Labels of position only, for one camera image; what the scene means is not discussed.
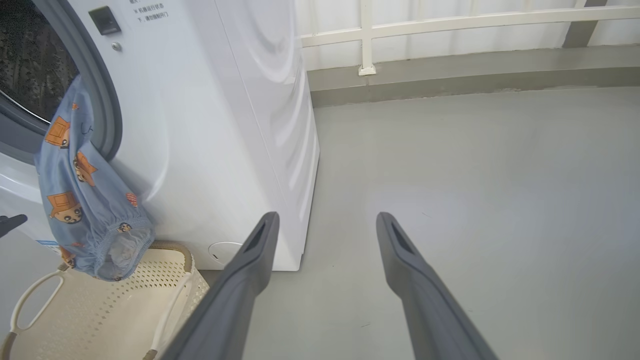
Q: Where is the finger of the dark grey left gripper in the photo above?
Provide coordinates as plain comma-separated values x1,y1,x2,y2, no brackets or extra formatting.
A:
0,213,29,239

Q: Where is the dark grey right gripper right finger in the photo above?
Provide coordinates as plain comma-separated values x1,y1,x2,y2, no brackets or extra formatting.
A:
375,211,501,360

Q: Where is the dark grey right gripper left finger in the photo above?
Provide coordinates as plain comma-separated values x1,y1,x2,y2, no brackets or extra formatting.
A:
160,211,281,360

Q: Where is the blue cartoon print garment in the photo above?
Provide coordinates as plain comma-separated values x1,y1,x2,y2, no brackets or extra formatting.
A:
33,74,156,282

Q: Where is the perforated steel washing machine drum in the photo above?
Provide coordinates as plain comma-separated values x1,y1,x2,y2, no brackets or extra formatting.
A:
0,0,81,124

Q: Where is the white front-load washing machine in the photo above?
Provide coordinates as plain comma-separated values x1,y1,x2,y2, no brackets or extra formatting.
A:
0,0,321,272

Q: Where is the black square door latch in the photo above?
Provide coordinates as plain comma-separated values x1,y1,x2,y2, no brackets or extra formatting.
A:
88,5,122,36

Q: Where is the round white filter cover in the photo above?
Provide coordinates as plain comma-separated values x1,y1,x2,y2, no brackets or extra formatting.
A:
207,241,245,265

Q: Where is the cream perforated basket brown rim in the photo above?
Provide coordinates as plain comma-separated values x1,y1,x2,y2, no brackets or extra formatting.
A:
0,240,211,360

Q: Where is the white metal railing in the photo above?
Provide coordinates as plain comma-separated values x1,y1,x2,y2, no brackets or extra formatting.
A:
299,0,640,77

